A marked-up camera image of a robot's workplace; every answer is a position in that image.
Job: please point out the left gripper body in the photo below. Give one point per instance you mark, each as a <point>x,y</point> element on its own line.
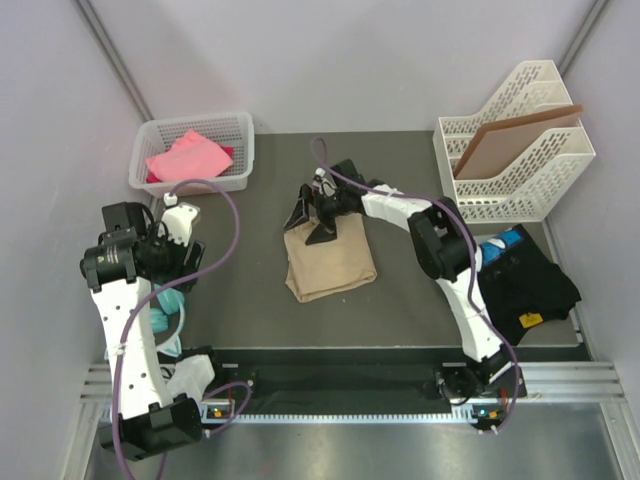
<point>169,257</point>

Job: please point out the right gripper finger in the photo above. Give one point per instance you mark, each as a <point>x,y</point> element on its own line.
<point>322,231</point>
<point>301,211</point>

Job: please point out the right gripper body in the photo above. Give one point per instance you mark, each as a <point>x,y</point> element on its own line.
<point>333,206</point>

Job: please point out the beige t shirt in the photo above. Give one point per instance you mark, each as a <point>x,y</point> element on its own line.
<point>320,270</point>

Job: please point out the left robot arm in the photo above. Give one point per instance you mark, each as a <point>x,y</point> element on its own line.
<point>153,415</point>

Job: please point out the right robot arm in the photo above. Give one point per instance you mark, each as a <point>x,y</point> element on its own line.
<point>443,244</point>

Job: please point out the teal headphones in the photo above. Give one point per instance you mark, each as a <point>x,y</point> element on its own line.
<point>172,302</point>

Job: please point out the white plastic basket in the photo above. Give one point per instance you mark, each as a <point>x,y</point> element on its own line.
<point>218,147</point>

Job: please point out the pink folded t shirt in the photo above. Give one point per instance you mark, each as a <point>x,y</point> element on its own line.
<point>190,157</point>

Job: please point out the brown cardboard sheet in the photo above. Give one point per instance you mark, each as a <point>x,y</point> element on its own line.
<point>496,145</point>

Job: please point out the white file organizer rack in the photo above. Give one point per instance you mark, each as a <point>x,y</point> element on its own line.
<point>541,172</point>

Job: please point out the black graphic t shirt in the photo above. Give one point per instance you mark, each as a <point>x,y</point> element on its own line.
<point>521,287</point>

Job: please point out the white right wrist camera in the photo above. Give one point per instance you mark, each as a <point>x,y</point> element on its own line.
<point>323,183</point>

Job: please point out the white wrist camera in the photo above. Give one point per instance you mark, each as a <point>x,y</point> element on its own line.
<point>323,183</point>
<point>179,218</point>

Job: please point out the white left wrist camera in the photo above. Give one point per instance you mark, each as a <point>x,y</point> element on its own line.
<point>179,218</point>

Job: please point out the aluminium frame rail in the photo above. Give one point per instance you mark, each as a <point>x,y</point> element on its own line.
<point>546,382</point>

